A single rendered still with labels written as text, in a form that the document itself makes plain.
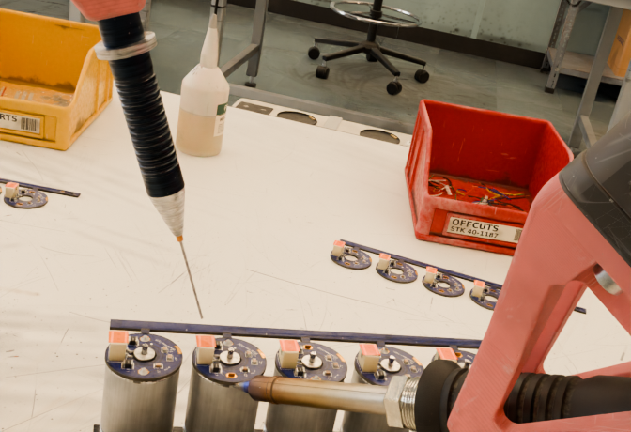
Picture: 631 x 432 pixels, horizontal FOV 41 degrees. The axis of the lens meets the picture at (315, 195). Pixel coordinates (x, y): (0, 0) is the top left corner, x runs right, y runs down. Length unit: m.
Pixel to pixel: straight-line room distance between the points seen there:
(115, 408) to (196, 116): 0.34
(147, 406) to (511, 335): 0.13
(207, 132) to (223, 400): 0.34
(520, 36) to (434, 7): 0.49
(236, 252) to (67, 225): 0.10
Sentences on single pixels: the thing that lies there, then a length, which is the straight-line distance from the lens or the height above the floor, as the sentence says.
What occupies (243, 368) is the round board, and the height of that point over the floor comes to 0.81.
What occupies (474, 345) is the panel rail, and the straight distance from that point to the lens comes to 0.32.
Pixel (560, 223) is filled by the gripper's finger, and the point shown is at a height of 0.92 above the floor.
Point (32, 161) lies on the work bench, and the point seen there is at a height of 0.75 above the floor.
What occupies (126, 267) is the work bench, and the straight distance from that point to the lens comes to 0.46.
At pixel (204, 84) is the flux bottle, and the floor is 0.80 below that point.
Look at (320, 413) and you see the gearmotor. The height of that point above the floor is 0.80.
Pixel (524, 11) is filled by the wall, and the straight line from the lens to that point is 4.67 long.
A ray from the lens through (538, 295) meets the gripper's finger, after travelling 0.18.
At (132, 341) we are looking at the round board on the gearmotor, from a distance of 0.29.
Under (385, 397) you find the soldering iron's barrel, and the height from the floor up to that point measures 0.84.
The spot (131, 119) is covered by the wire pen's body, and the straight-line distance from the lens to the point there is 0.23.
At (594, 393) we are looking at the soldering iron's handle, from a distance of 0.21.
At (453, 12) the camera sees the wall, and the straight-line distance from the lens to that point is 4.67.
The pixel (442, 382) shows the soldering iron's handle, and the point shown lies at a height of 0.85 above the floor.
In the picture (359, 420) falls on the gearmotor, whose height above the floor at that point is 0.79.
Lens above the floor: 0.98
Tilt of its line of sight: 23 degrees down
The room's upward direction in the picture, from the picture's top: 10 degrees clockwise
